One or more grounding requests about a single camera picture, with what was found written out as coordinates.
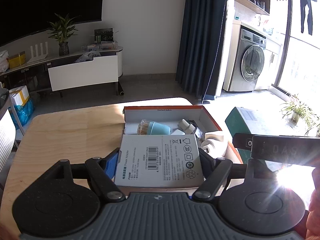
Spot black television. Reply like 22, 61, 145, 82
0, 0, 105, 47

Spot light blue toothpick holder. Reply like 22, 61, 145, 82
137, 119, 171, 136

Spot hanging dark clothes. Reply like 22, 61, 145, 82
271, 0, 320, 36

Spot plain white plug-in device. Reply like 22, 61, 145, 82
201, 132, 228, 158

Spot white tv cabinet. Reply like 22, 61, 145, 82
0, 45, 124, 97

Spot black box green print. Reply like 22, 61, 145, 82
94, 28, 115, 43

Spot balcony potted plant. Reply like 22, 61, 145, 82
279, 94, 320, 137

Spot clear refill bottle white cap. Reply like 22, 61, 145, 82
178, 119, 203, 140

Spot potted plant dark vase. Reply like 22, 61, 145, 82
47, 13, 80, 56

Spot white router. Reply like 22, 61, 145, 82
27, 44, 50, 64

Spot blue plastic bag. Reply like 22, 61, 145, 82
8, 97, 35, 130

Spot grey cloth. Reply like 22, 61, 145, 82
74, 51, 102, 63

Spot silver washing machine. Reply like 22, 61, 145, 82
228, 27, 267, 92

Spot yellow tin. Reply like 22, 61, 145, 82
7, 51, 26, 69

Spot white adapter box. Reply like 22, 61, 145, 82
114, 134, 206, 188

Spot round dark-top coffee table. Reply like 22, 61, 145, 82
0, 81, 17, 190

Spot dark blue curtain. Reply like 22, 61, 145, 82
175, 0, 228, 105

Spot person's right hand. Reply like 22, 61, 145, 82
305, 166, 320, 240

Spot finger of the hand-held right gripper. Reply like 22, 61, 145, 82
232, 133, 253, 151

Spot clear plastic organiser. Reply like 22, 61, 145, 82
82, 42, 118, 52

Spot cardboard box yellow tape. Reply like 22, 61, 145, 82
9, 85, 30, 107

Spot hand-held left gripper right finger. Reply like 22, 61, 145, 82
192, 148, 278, 202

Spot green cardboard box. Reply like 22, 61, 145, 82
224, 106, 267, 165

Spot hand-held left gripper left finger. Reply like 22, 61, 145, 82
32, 147, 126, 202

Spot white plastic bag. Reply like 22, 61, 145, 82
0, 50, 10, 73

